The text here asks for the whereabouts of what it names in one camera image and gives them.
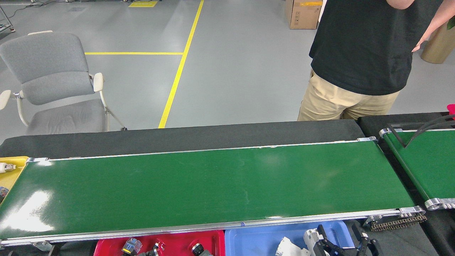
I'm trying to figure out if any white circuit breaker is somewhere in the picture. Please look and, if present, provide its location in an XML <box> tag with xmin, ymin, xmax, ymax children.
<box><xmin>275</xmin><ymin>236</ymin><xmax>302</xmax><ymax>256</ymax></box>
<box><xmin>303</xmin><ymin>229</ymin><xmax>326</xmax><ymax>255</ymax></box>

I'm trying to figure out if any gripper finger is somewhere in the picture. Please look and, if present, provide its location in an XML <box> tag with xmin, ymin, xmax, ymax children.
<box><xmin>350</xmin><ymin>222</ymin><xmax>381</xmax><ymax>256</ymax></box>
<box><xmin>311</xmin><ymin>224</ymin><xmax>348</xmax><ymax>256</ymax></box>

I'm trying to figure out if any long green conveyor belt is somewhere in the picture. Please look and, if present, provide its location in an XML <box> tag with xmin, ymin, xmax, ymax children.
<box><xmin>0</xmin><ymin>137</ymin><xmax>427</xmax><ymax>247</ymax></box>

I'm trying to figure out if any person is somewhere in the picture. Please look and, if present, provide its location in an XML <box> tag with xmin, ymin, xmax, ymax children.
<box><xmin>297</xmin><ymin>0</ymin><xmax>455</xmax><ymax>121</ymax></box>

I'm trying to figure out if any yellow plastic bin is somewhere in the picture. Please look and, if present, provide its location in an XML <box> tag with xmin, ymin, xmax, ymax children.
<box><xmin>0</xmin><ymin>156</ymin><xmax>29</xmax><ymax>203</ymax></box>

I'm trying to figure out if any brown cardboard box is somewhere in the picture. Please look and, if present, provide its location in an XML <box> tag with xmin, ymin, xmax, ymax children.
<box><xmin>285</xmin><ymin>0</ymin><xmax>323</xmax><ymax>30</ymax></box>

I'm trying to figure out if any grey padded armchair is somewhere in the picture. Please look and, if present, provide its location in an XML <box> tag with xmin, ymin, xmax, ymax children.
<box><xmin>0</xmin><ymin>30</ymin><xmax>127</xmax><ymax>135</ymax></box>

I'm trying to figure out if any short green conveyor belt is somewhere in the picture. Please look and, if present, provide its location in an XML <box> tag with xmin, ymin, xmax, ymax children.
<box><xmin>379</xmin><ymin>127</ymin><xmax>455</xmax><ymax>211</ymax></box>

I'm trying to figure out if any grey metal frame trolley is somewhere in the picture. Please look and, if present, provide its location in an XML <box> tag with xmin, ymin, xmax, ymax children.
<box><xmin>0</xmin><ymin>5</ymin><xmax>16</xmax><ymax>33</ymax></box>

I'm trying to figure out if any black triangular guide bracket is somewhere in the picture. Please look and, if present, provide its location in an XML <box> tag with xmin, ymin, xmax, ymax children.
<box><xmin>387</xmin><ymin>114</ymin><xmax>455</xmax><ymax>148</ymax></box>

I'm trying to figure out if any black conveyor drive chain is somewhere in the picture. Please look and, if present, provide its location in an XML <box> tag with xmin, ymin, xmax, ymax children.
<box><xmin>370</xmin><ymin>214</ymin><xmax>428</xmax><ymax>231</ymax></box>

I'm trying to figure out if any blue plastic bin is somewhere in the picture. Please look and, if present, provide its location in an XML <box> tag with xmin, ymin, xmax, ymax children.
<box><xmin>225</xmin><ymin>220</ymin><xmax>357</xmax><ymax>256</ymax></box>

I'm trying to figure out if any potted plant in brown pot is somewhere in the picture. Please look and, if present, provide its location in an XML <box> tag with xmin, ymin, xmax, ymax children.
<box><xmin>421</xmin><ymin>16</ymin><xmax>455</xmax><ymax>64</ymax></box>

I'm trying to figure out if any person's left hand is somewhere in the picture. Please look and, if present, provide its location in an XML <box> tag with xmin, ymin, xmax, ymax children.
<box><xmin>412</xmin><ymin>34</ymin><xmax>429</xmax><ymax>53</ymax></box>

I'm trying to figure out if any red plastic bin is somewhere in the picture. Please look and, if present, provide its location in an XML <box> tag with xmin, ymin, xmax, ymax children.
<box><xmin>93</xmin><ymin>230</ymin><xmax>225</xmax><ymax>256</ymax></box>

